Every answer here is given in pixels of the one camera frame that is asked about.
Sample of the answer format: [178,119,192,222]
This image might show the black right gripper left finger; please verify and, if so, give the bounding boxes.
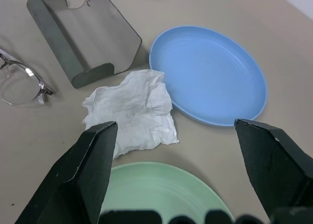
[14,121,119,224]

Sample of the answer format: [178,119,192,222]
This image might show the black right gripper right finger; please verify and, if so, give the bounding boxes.
[234,118,313,221]

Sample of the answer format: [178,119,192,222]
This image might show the green plastic plate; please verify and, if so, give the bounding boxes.
[99,161,235,224]

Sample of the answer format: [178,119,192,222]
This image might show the white tissue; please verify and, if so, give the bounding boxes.
[82,69,180,160]

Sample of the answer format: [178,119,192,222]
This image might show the clear frame eyeglasses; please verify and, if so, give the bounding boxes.
[0,47,54,106]

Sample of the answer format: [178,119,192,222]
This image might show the blue plastic plate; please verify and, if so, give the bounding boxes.
[148,25,268,127]

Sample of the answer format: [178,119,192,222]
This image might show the gray glasses case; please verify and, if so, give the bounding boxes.
[26,0,143,90]

